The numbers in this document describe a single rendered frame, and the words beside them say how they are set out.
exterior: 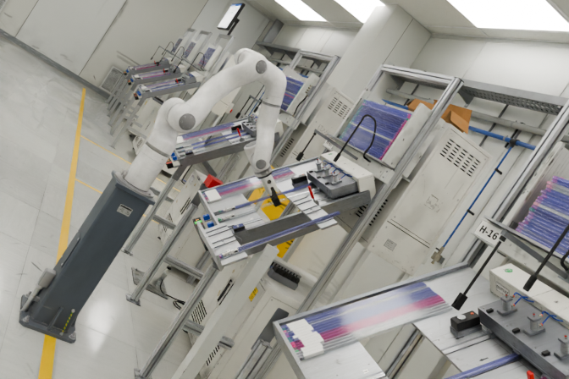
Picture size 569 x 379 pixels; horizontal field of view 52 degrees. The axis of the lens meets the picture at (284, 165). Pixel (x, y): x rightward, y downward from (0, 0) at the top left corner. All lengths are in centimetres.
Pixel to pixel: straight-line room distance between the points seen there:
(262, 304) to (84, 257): 82
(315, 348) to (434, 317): 38
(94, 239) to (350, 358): 127
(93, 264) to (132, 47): 880
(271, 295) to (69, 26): 894
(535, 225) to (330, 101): 244
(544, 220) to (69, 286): 185
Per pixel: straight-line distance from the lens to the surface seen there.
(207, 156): 396
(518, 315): 177
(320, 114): 412
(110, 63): 1119
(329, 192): 272
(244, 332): 280
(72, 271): 261
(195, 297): 261
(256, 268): 235
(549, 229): 192
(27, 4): 1120
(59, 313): 268
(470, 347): 175
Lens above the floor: 124
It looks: 2 degrees down
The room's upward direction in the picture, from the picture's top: 33 degrees clockwise
